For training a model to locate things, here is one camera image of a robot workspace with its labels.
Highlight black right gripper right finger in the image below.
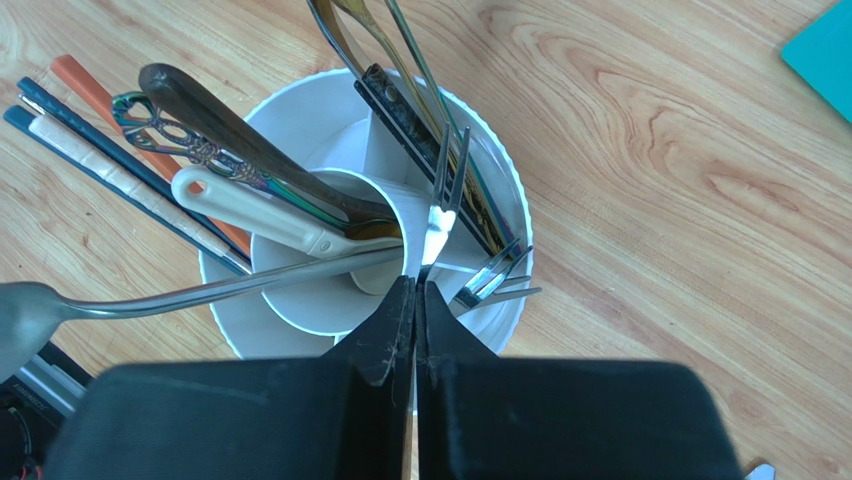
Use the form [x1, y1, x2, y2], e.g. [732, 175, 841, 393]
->
[415, 283, 743, 479]

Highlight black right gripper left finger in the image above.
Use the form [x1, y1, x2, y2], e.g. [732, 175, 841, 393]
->
[44, 276, 415, 479]

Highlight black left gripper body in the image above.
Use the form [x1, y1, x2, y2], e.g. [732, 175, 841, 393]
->
[1, 343, 92, 479]

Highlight small silver fork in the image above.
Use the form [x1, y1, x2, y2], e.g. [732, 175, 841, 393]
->
[417, 121, 470, 285]

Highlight white divided utensil holder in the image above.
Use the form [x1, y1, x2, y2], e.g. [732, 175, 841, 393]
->
[211, 69, 533, 359]

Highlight white plastic spoon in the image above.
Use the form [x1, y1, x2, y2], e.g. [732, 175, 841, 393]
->
[171, 165, 402, 258]

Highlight dark brown wooden spoon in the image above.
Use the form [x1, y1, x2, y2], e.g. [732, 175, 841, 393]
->
[138, 63, 395, 223]

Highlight dark grey chopstick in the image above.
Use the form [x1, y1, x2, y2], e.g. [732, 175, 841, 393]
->
[17, 77, 249, 264]
[3, 106, 251, 275]

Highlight orange chopstick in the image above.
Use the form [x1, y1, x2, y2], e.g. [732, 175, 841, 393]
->
[49, 54, 253, 257]

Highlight iridescent ornate handle utensil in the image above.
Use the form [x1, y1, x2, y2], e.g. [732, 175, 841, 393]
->
[111, 91, 352, 230]

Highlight gold spoon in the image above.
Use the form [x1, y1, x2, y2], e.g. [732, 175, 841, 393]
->
[329, 0, 514, 254]

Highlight silver utensils in holder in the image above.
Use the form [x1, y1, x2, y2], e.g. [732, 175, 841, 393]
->
[448, 238, 542, 316]

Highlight green clipboard folder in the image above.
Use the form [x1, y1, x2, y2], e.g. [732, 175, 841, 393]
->
[780, 0, 851, 123]

